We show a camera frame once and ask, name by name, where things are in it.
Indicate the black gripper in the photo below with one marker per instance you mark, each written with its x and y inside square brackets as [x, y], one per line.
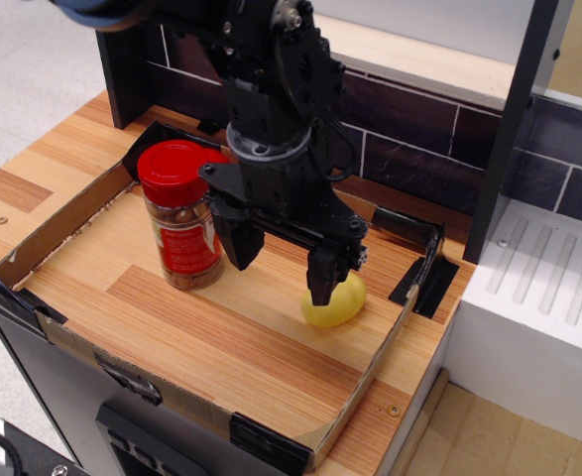
[289, 198]

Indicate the red lidded spice bottle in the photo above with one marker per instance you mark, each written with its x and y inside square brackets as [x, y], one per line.
[177, 202]

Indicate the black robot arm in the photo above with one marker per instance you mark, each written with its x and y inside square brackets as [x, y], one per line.
[279, 81]

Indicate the yellow potato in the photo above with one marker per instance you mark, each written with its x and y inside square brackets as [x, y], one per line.
[346, 301]

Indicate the dark brick backsplash panel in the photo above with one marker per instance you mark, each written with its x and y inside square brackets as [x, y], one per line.
[425, 144]

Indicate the white sink drainboard unit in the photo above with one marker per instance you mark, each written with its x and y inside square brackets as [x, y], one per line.
[516, 340]

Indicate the dark grey vertical post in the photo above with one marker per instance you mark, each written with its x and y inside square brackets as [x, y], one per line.
[492, 199]

